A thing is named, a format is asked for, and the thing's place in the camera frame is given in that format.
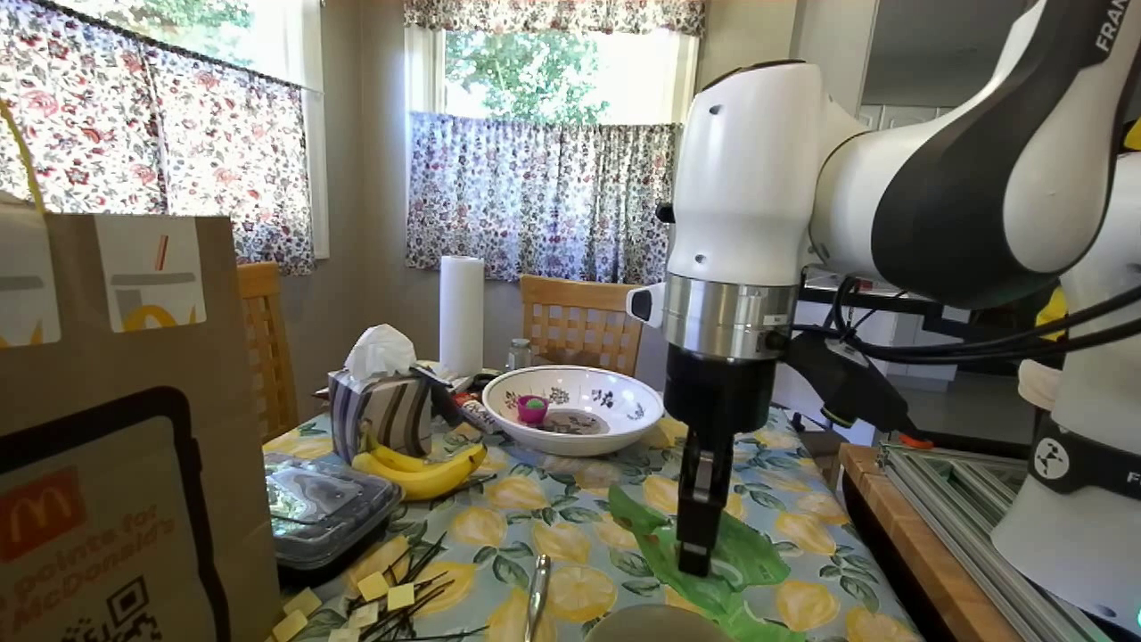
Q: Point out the wide floral curtain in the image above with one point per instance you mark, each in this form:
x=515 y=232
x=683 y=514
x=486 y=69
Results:
x=154 y=128

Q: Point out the floral curtain valance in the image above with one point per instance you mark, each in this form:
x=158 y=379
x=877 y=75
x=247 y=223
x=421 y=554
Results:
x=548 y=17

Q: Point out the small pink item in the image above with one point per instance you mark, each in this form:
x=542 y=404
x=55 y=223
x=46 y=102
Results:
x=532 y=411

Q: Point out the wooden board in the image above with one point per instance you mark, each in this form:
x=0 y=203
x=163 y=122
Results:
x=913 y=536

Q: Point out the large yellow banana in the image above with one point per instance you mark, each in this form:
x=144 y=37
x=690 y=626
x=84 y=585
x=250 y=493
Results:
x=433 y=479

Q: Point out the black red marker pen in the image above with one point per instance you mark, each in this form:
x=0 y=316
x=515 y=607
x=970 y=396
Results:
x=482 y=417

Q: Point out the black plastic food container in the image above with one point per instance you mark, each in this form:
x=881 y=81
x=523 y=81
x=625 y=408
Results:
x=323 y=510

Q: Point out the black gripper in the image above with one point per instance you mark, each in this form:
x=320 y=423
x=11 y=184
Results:
x=718 y=386

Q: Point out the striped tissue box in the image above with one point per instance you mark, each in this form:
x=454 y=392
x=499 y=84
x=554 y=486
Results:
x=386 y=416

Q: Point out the white floral bowl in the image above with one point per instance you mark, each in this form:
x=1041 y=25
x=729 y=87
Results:
x=619 y=433

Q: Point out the floral cafe curtain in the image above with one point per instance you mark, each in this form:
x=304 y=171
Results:
x=537 y=197

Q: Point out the small yellow square block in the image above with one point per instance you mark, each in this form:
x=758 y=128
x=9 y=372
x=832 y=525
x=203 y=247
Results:
x=362 y=616
x=400 y=597
x=290 y=626
x=299 y=602
x=372 y=585

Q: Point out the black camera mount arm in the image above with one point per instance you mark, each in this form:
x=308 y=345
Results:
x=877 y=298

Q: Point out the white tissue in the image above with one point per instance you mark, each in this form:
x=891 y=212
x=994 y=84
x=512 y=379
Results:
x=380 y=351

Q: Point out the metal spoon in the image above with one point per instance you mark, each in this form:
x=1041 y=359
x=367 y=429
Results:
x=537 y=588

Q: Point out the aluminium rail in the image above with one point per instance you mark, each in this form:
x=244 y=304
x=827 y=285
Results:
x=986 y=536

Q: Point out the wooden chair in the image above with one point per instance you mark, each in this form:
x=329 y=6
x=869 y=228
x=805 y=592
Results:
x=582 y=325
x=270 y=345

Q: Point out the white framed window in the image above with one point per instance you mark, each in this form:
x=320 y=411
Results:
x=557 y=75

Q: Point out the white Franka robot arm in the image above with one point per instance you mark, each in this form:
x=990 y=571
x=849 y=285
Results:
x=750 y=178

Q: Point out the brown McDonald's paper bag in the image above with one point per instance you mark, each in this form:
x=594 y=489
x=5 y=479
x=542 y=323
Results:
x=227 y=392

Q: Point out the lemon print tablecloth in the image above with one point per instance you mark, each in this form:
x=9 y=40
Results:
x=548 y=502

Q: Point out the white paper towel roll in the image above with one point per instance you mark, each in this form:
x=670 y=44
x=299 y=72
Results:
x=461 y=316

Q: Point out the small grey packet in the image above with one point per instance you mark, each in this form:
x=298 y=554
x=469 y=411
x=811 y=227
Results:
x=574 y=417

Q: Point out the small glass shaker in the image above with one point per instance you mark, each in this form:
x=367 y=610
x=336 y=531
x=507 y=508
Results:
x=519 y=355

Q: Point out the small yellow banana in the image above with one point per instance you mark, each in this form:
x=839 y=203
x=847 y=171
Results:
x=398 y=459

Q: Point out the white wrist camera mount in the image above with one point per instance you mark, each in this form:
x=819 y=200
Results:
x=648 y=304

